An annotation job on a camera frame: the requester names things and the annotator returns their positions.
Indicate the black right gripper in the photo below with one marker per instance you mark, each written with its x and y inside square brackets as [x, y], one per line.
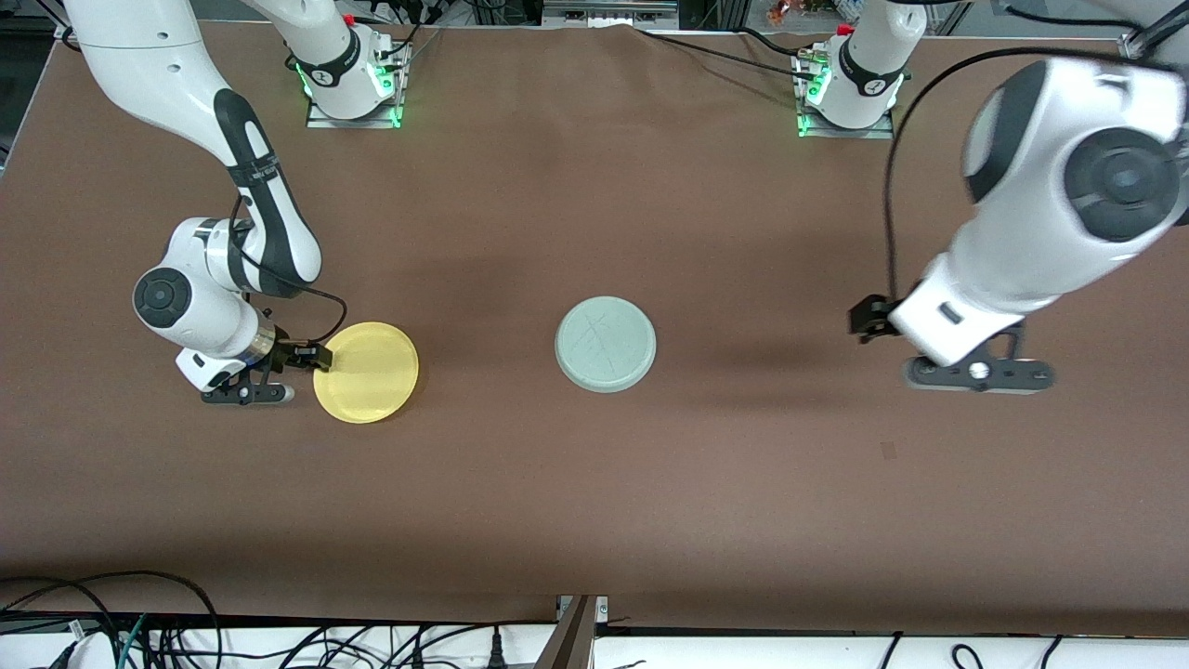
[290, 354]

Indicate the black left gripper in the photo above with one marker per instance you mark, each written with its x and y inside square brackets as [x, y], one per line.
[870, 318]

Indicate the yellow round plate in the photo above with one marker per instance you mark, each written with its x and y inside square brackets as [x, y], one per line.
[367, 372]

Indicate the light green round plate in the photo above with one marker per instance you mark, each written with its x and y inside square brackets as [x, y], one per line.
[606, 344]

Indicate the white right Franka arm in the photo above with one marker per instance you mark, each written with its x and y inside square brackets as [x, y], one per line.
[167, 65]

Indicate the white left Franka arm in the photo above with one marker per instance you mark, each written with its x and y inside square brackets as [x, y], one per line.
[1040, 242]

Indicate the white ledge beside table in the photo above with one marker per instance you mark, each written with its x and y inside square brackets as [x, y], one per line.
[743, 650]

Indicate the silver power strip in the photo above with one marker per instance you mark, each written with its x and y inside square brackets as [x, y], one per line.
[608, 11]

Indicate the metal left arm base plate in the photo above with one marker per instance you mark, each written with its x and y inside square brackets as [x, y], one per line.
[841, 133]

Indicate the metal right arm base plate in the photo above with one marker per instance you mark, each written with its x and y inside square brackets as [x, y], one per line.
[390, 118]

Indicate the metal table bracket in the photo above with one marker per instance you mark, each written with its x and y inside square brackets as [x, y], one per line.
[576, 636]

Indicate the aluminium frame corner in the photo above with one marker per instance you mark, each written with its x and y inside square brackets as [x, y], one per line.
[70, 23]
[1138, 46]

